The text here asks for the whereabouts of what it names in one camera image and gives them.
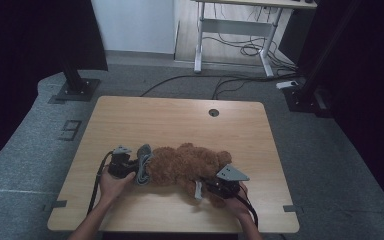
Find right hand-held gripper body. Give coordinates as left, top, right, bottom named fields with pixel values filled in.
left=202, top=163, right=251, bottom=201

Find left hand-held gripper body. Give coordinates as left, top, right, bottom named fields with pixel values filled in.
left=107, top=145, right=135, bottom=180

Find brown teddy bear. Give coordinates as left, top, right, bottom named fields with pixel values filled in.
left=147, top=142, right=234, bottom=209

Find person's right hand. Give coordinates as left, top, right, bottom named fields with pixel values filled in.
left=224, top=181, right=252, bottom=220

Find person's left hand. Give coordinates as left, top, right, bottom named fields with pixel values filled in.
left=98, top=165, right=137, bottom=205

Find black metal stand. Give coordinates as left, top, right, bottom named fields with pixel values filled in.
left=54, top=56, right=102, bottom=103
left=282, top=0, right=362, bottom=118

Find white power strip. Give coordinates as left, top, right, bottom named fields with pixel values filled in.
left=276, top=80, right=300, bottom=90

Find black curtain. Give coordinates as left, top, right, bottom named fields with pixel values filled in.
left=296, top=0, right=384, bottom=220
left=0, top=0, right=109, bottom=176

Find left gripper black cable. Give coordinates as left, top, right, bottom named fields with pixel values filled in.
left=86, top=150, right=114, bottom=215

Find long black floor cable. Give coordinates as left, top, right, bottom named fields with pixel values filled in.
left=139, top=73, right=301, bottom=98

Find tangled black cables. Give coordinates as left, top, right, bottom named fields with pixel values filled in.
left=202, top=33, right=298, bottom=73

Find white metal desk frame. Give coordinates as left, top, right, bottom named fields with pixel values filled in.
left=191, top=0, right=318, bottom=79

